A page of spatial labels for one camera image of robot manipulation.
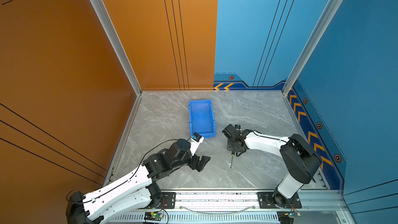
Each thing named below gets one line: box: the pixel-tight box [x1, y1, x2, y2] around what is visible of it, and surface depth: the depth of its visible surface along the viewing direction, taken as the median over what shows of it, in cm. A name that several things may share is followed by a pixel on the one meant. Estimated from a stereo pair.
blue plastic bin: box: [188, 99, 217, 139], surface depth 107 cm
